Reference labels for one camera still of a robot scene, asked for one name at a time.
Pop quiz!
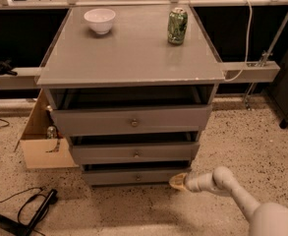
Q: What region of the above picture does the grey bottom drawer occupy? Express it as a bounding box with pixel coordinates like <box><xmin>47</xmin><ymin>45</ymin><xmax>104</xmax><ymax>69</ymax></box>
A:
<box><xmin>82</xmin><ymin>160</ymin><xmax>191</xmax><ymax>186</ymax></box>

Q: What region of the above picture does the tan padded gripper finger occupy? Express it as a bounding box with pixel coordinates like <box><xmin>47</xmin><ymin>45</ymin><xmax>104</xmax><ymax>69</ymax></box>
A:
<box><xmin>169</xmin><ymin>173</ymin><xmax>187</xmax><ymax>191</ymax></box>

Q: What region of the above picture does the grey drawer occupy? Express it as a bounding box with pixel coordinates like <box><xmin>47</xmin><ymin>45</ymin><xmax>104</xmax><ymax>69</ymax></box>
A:
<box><xmin>82</xmin><ymin>160</ymin><xmax>191</xmax><ymax>186</ymax></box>
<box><xmin>71</xmin><ymin>132</ymin><xmax>200</xmax><ymax>164</ymax></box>
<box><xmin>51</xmin><ymin>100</ymin><xmax>212</xmax><ymax>136</ymax></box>

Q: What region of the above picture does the grey wooden drawer cabinet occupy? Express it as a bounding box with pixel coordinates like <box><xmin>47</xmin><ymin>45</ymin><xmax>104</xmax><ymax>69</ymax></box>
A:
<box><xmin>38</xmin><ymin>5</ymin><xmax>224</xmax><ymax>186</ymax></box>

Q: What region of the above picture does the can inside cardboard box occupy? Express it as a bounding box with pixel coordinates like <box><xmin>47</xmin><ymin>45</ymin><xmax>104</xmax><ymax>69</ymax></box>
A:
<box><xmin>46</xmin><ymin>126</ymin><xmax>57</xmax><ymax>139</ymax></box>

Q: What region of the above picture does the white ceramic bowl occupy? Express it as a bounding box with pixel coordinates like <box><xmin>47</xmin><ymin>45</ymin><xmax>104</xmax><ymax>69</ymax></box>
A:
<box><xmin>84</xmin><ymin>8</ymin><xmax>116</xmax><ymax>34</ymax></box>

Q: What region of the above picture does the green soda can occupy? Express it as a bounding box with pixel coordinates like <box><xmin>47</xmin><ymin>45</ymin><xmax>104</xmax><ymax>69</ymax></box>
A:
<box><xmin>167</xmin><ymin>7</ymin><xmax>188</xmax><ymax>45</ymax></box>

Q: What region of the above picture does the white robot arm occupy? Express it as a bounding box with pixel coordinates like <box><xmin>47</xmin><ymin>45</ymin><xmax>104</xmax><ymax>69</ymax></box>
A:
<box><xmin>169</xmin><ymin>166</ymin><xmax>288</xmax><ymax>236</ymax></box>

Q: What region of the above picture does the white hanging cable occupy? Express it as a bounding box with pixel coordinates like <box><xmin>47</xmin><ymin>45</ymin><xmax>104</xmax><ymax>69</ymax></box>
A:
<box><xmin>223</xmin><ymin>0</ymin><xmax>254</xmax><ymax>84</ymax></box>

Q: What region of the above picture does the grey top drawer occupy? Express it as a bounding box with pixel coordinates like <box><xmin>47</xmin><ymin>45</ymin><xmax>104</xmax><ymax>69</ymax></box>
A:
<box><xmin>51</xmin><ymin>100</ymin><xmax>212</xmax><ymax>136</ymax></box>

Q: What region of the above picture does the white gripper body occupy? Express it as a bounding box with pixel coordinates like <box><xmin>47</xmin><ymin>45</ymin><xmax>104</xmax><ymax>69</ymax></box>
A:
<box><xmin>185</xmin><ymin>172</ymin><xmax>214</xmax><ymax>193</ymax></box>

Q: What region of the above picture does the grey middle drawer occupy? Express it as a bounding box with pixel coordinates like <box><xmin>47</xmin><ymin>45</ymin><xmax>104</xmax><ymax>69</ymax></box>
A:
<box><xmin>71</xmin><ymin>132</ymin><xmax>200</xmax><ymax>164</ymax></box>

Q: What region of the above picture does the open cardboard box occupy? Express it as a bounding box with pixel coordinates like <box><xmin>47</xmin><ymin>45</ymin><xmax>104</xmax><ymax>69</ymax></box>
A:
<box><xmin>20</xmin><ymin>90</ymin><xmax>77</xmax><ymax>169</ymax></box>

